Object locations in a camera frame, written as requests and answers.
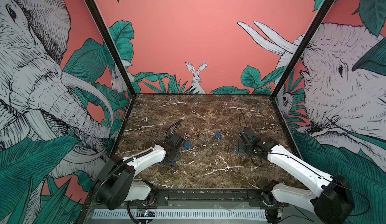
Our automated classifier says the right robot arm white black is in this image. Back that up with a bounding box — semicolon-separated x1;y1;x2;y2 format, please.
235;127;355;224

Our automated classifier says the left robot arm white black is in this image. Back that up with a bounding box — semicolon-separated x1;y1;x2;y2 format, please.
91;133;186;211

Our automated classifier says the left black frame post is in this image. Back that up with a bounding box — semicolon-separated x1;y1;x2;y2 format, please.
84;0;137;97

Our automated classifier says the small green circuit board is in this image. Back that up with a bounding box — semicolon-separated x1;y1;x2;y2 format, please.
137;210;156;218

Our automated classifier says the white slotted cable duct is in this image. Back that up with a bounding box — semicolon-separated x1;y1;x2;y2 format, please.
92;209;266;221

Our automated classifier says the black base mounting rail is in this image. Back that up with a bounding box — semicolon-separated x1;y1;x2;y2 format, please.
87;188;305;208

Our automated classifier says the right black frame post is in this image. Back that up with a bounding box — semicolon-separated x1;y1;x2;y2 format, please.
270;0;335;98

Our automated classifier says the black frame post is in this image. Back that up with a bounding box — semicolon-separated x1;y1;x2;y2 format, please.
84;0;137;97
270;0;335;98

